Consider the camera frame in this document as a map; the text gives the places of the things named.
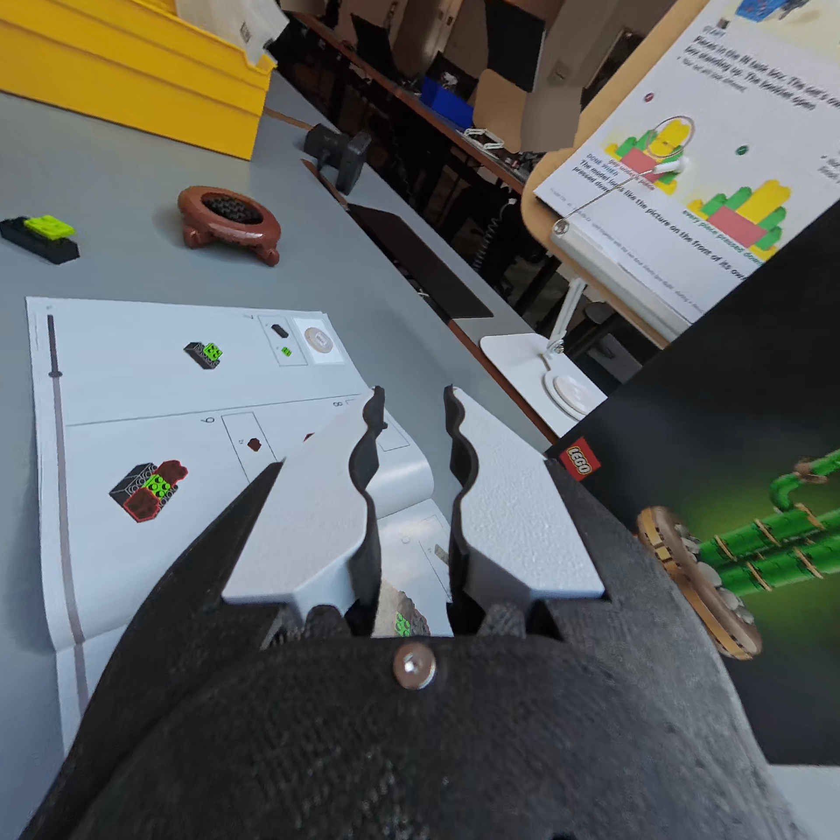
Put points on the black building set box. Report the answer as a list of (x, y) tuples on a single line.
[(722, 394)]

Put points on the grey desk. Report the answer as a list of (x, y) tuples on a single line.
[(131, 177)]

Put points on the black flat panel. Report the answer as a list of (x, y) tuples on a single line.
[(420, 262)]

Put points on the building instruction booklet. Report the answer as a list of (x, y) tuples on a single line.
[(164, 394)]

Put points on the black desk clamp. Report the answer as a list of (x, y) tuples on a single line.
[(341, 154)]

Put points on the yellow plastic bin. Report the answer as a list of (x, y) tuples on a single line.
[(131, 72)]

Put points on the blue plastic bin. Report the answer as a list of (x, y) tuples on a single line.
[(446, 102)]

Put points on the brown round brick pot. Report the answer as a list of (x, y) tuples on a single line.
[(229, 223)]

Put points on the long wooden workbench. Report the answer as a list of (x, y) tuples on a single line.
[(394, 98)]

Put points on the plywood chair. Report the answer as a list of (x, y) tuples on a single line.
[(499, 105)]

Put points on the black and lime brick assembly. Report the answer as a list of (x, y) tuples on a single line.
[(39, 239)]

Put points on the white truss model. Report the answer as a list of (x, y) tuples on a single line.
[(482, 138)]

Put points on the white cloth bag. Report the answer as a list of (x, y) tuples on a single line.
[(229, 26)]

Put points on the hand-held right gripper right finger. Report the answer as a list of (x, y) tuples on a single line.
[(525, 525)]

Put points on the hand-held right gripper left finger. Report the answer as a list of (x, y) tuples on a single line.
[(308, 525)]

